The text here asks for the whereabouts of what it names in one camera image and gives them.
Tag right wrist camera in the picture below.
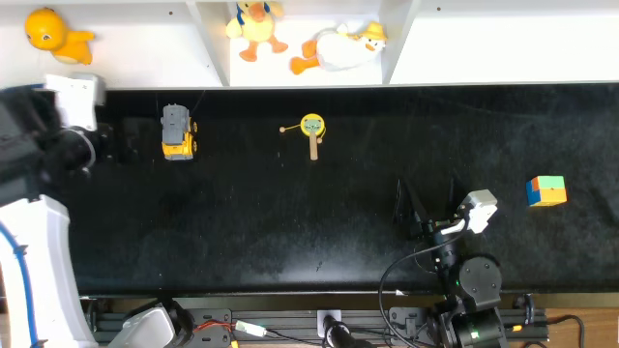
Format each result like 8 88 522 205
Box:
454 188 499 235

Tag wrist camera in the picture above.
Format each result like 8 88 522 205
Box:
44 72 106 132
454 188 499 235

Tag yellow rubber duck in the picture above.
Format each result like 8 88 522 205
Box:
24 7 96 66

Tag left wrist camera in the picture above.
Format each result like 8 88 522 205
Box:
44 72 106 132

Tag mounting rail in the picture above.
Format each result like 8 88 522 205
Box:
79 292 586 348

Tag grey and yellow toy truck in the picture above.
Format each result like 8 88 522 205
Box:
160 103 199 161

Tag many-coloured puzzle cube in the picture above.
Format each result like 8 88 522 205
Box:
525 175 569 208

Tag yellow wooden rattle drum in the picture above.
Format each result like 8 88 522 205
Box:
279 113 327 161

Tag white shelf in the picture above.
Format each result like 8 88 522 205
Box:
0 0 619 92

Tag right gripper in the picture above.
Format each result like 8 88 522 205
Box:
394 176 461 242

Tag blue cable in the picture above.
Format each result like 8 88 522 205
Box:
0 221 41 348

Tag white plush duck yellow hat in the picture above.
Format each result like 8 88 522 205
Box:
289 20 388 76

